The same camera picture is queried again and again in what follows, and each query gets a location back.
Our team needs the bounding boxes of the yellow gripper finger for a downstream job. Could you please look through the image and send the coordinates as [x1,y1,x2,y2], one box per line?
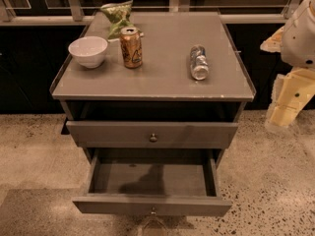
[267,67,315,127]

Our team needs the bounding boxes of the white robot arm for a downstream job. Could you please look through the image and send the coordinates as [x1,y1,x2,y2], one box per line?
[260,0,315,127]

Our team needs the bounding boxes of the grey wooden drawer cabinet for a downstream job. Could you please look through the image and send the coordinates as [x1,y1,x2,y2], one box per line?
[49,11,257,169]

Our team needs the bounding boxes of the brass upper drawer knob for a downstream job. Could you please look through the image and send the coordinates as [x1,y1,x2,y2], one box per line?
[150,134,158,143]

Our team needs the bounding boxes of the brass drawer knob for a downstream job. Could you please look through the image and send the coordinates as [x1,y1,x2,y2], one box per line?
[150,206,157,215]
[150,134,158,143]

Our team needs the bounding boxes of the gold soda can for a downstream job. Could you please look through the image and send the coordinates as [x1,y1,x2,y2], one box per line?
[120,27,143,69]

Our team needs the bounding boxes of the brass middle drawer knob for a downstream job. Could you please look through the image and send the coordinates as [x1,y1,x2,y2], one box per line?
[150,206,157,215]

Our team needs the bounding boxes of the open grey middle drawer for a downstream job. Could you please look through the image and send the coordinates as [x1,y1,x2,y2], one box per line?
[73,148,231,216]

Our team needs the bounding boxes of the grey upper drawer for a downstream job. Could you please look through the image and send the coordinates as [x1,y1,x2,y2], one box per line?
[66,121,238,148]

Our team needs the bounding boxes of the green chip bag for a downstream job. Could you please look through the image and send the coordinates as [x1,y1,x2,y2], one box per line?
[100,0,134,40]

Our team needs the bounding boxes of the white ceramic bowl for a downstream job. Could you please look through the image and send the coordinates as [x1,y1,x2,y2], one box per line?
[68,36,108,69]

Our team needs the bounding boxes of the metal window railing frame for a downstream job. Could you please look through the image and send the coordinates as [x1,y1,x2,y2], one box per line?
[0,0,302,26]

